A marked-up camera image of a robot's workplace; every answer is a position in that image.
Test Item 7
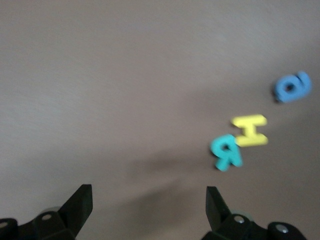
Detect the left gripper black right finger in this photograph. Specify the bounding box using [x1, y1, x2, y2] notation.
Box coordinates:
[201, 186, 307, 240]

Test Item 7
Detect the blue foam lowercase a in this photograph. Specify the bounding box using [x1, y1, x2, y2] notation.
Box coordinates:
[272, 70, 313, 104]

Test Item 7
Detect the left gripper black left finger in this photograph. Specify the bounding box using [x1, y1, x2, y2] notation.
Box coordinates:
[0, 184, 94, 240]

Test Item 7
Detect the teal foam letter R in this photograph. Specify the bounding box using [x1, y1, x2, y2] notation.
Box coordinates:
[209, 133, 244, 172]

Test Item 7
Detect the yellow foam letter H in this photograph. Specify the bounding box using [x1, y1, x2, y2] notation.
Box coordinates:
[231, 114, 270, 148]

